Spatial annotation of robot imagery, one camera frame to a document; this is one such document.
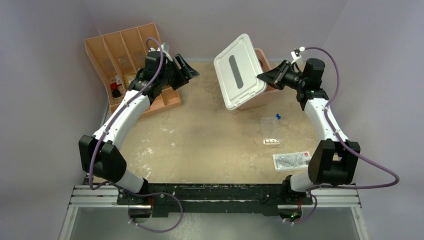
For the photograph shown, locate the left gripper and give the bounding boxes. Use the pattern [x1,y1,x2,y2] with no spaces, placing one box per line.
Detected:
[158,54,199,90]

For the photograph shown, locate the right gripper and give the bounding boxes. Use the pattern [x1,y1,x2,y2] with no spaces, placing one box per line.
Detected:
[256,60,306,91]

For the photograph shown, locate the white plastic lid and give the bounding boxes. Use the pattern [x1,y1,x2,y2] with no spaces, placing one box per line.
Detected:
[213,33,266,111]

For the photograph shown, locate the white test tube rack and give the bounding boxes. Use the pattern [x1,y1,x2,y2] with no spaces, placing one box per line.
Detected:
[260,117,282,147]

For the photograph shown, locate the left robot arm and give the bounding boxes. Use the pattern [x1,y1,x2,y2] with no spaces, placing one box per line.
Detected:
[78,49,200,205]

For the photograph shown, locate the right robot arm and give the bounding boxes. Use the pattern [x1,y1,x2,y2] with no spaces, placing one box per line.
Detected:
[257,58,361,204]

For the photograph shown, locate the pink plastic bin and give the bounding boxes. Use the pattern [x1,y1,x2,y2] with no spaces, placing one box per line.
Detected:
[237,48,279,111]

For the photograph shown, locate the white box in organizer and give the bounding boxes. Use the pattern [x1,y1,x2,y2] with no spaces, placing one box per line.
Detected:
[124,74,136,89]

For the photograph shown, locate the peach file organizer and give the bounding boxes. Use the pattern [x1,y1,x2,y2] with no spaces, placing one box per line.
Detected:
[84,22,161,113]

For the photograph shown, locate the red black bottle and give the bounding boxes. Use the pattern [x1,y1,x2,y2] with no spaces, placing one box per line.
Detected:
[110,82,122,98]

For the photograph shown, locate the white labelled package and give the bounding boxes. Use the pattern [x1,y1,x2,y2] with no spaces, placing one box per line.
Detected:
[272,151,312,172]

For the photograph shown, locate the black mounting base rail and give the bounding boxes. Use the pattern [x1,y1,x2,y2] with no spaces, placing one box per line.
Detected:
[117,180,313,218]

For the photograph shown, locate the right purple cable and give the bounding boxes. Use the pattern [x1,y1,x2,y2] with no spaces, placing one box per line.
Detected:
[294,46,400,226]

